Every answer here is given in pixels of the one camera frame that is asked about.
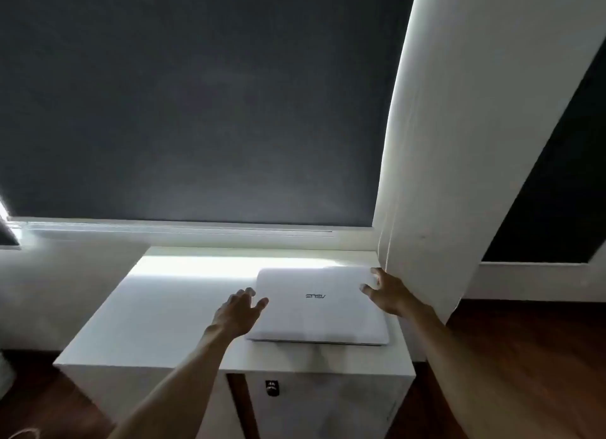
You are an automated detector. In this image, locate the person's left forearm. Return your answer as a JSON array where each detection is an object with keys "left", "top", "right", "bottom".
[{"left": 107, "top": 325, "right": 237, "bottom": 439}]

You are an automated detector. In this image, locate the person's right forearm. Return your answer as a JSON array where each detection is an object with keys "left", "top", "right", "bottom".
[{"left": 402, "top": 303, "right": 598, "bottom": 439}]

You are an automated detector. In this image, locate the white laptop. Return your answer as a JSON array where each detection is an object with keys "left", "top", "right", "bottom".
[{"left": 244, "top": 265, "right": 391, "bottom": 347}]

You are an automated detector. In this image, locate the large dark grey roller blind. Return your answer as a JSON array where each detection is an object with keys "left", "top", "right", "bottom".
[{"left": 0, "top": 0, "right": 419, "bottom": 228}]

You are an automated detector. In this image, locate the person's right hand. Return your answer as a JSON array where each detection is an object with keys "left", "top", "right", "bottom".
[{"left": 360, "top": 267, "right": 419, "bottom": 319}]

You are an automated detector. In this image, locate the person's left hand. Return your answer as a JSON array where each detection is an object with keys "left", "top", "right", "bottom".
[{"left": 207, "top": 288, "right": 270, "bottom": 341}]

